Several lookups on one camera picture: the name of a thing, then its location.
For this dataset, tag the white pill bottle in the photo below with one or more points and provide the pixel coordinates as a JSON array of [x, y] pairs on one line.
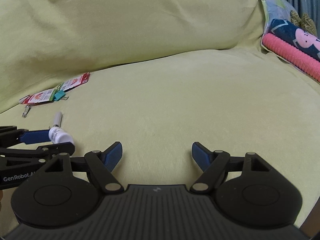
[[58, 135]]

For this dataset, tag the person's left hand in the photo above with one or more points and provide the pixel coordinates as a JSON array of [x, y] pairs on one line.
[[1, 197]]

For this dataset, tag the teal binder clip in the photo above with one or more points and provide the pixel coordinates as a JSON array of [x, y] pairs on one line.
[[60, 94]]

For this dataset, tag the navy patterned blanket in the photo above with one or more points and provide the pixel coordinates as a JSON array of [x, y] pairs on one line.
[[296, 37]]

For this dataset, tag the red white battery card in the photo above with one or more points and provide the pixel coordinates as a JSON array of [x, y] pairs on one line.
[[74, 82]]

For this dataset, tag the olive green knit cloth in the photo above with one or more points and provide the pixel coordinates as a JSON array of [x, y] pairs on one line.
[[304, 22]]

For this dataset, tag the pink knitted blanket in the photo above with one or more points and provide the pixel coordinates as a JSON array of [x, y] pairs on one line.
[[291, 54]]

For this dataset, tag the pastel patterned quilt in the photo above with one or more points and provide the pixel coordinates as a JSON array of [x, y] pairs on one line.
[[275, 9]]

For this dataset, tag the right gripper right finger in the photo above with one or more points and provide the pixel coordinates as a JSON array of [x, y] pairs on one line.
[[213, 166]]

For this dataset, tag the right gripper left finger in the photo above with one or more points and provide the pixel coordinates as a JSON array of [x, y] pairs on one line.
[[100, 166]]

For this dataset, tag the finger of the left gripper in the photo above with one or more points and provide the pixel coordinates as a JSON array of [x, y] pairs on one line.
[[54, 149], [35, 137]]

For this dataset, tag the green sofa back cushion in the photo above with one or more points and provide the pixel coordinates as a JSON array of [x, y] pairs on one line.
[[46, 42]]

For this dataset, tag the silver binder clip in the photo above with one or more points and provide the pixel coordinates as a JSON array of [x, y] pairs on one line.
[[26, 111]]

